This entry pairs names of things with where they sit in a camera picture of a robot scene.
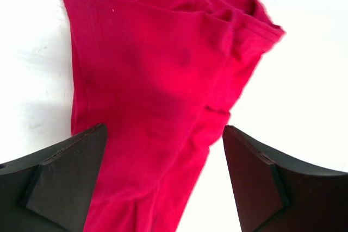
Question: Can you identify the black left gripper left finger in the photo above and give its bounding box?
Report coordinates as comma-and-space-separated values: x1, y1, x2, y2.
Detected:
1, 124, 107, 231

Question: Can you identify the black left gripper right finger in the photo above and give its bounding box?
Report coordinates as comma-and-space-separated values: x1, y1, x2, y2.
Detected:
222, 126, 347, 231

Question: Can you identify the magenta t shirt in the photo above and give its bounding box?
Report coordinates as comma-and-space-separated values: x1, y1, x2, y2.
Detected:
63, 0, 284, 231

